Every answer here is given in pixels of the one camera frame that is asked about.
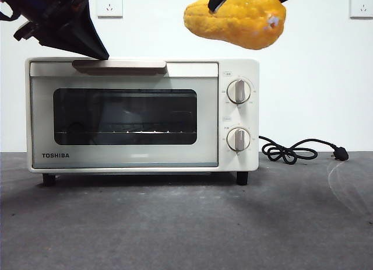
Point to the cream toaster oven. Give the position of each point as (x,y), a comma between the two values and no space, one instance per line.
(239,63)

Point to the white wall socket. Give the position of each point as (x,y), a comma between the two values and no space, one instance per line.
(362,5)
(110,4)

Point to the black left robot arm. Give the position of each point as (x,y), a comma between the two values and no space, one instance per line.
(43,4)

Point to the oven temperature knob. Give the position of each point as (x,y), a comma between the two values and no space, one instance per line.
(239,91)

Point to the oven timer knob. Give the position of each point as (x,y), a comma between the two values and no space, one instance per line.
(238,139)

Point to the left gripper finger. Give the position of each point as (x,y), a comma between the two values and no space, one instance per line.
(73,33)
(97,33)

